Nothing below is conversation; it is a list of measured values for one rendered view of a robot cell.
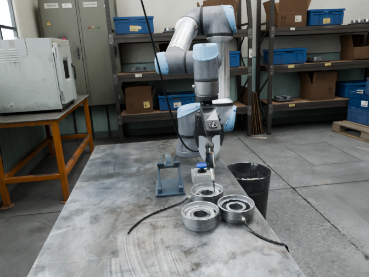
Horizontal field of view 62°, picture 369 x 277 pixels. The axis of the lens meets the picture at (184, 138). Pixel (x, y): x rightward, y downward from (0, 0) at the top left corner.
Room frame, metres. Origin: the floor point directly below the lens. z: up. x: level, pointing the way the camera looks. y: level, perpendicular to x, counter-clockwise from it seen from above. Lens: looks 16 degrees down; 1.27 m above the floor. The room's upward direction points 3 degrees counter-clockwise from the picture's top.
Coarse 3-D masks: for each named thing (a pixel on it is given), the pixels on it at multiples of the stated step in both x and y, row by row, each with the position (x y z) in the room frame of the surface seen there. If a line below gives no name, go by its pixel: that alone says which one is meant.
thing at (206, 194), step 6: (192, 186) 0.92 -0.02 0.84; (198, 186) 0.94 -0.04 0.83; (204, 186) 0.95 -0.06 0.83; (210, 186) 0.94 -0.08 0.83; (216, 186) 0.93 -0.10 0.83; (192, 192) 0.88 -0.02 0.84; (198, 192) 0.90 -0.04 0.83; (204, 192) 0.92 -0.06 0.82; (210, 192) 0.91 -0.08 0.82; (222, 192) 0.88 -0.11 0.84; (192, 198) 0.88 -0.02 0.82; (198, 198) 0.86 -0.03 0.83; (204, 198) 0.85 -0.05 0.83; (210, 198) 0.85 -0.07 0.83; (216, 198) 0.85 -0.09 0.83; (216, 204) 0.86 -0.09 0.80
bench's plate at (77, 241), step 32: (96, 160) 1.34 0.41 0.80; (128, 160) 1.32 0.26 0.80; (160, 160) 1.30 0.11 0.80; (192, 160) 1.28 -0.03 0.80; (96, 192) 1.00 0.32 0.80; (128, 192) 0.99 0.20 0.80; (224, 192) 0.95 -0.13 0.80; (64, 224) 0.80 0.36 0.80; (96, 224) 0.79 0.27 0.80; (128, 224) 0.78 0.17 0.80; (160, 224) 0.77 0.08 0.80; (224, 224) 0.75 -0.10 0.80; (256, 224) 0.75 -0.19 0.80; (64, 256) 0.65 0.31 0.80; (96, 256) 0.64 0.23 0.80; (128, 256) 0.64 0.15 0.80; (160, 256) 0.63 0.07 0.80; (192, 256) 0.62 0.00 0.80; (224, 256) 0.62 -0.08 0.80; (256, 256) 0.61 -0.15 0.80; (288, 256) 0.61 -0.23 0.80
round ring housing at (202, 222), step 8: (184, 208) 0.79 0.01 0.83; (192, 208) 0.80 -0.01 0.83; (200, 208) 0.80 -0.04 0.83; (216, 208) 0.78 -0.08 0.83; (184, 216) 0.74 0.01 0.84; (192, 216) 0.76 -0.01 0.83; (200, 216) 0.79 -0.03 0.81; (208, 216) 0.75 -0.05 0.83; (216, 216) 0.74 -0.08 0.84; (184, 224) 0.76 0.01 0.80; (192, 224) 0.72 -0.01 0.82; (200, 224) 0.72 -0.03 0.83; (208, 224) 0.72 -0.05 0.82; (216, 224) 0.75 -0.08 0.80
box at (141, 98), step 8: (128, 88) 4.22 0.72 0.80; (136, 88) 4.24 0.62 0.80; (144, 88) 4.26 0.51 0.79; (152, 88) 4.54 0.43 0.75; (128, 96) 4.23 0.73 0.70; (136, 96) 4.25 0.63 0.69; (144, 96) 4.28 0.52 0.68; (152, 96) 4.32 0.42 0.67; (128, 104) 4.24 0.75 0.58; (136, 104) 4.26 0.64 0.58; (144, 104) 4.28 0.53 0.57; (152, 104) 4.30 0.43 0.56; (128, 112) 4.24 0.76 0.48; (136, 112) 4.26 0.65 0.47; (144, 112) 4.28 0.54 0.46
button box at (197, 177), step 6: (198, 168) 1.07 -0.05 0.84; (204, 168) 1.07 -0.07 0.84; (192, 174) 1.04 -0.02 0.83; (198, 174) 1.01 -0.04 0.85; (204, 174) 1.01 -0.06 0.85; (210, 174) 1.01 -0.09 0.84; (192, 180) 1.05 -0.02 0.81; (198, 180) 1.00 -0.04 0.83; (204, 180) 1.01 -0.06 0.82; (210, 180) 1.01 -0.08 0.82
